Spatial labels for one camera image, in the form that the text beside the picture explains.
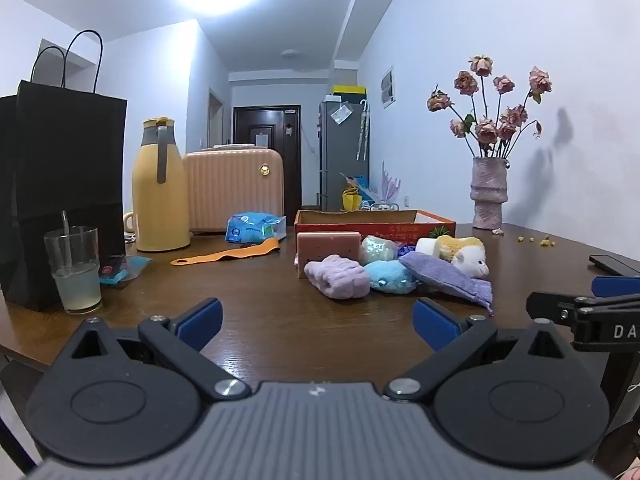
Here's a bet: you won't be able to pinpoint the small blue packet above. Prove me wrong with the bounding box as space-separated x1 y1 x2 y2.
98 254 152 289

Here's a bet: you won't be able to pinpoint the blue plush toy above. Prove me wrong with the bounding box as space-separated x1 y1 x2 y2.
363 260 422 295

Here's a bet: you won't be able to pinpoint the red cardboard box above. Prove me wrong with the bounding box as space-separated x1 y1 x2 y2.
293 209 457 261

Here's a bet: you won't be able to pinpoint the black paper bag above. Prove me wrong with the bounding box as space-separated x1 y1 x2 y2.
0 30 128 311

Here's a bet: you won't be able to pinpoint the pink textured vase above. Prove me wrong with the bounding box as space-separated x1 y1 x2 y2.
469 156 510 230

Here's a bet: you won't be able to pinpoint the yellow thermos jug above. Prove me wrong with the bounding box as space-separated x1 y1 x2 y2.
132 116 191 253

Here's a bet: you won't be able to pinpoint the orange strap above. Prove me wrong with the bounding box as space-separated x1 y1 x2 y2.
170 238 281 267

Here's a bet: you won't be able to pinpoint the black flat device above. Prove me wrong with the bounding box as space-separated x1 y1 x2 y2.
588 254 640 277

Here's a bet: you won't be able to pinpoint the purple cloth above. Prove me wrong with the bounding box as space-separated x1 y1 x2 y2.
398 251 495 316

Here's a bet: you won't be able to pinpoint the dried pink roses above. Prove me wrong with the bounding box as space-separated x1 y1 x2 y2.
426 53 554 160

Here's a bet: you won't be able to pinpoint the glass with cloudy drink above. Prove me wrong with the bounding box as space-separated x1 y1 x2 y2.
44 210 104 315

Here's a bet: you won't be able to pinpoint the pink ribbed suitcase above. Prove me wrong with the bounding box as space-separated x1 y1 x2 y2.
182 145 285 235

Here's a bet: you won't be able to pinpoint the pink sponge block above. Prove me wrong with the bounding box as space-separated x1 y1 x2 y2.
296 231 362 279

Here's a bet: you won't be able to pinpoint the hanging folded umbrella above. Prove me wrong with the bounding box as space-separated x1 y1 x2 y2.
357 100 372 162

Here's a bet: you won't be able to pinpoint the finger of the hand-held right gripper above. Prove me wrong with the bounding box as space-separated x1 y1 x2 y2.
591 276 640 298
526 291 583 332

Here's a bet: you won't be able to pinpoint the yellow white guinea pig plush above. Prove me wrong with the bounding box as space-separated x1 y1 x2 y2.
433 234 490 279

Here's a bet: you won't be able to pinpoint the grey refrigerator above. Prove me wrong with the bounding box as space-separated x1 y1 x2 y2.
318 100 370 211

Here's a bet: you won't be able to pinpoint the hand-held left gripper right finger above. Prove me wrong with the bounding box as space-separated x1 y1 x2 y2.
384 297 581 404

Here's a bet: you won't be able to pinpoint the purple feather decoration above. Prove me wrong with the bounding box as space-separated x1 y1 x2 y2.
372 160 402 207

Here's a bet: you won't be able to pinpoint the blue wet wipes pack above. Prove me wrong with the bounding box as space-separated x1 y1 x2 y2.
225 212 287 246

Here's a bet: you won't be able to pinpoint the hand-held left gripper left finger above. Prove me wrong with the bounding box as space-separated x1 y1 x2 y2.
52 297 252 404

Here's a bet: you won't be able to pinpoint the dark brown door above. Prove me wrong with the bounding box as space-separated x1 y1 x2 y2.
232 105 303 207

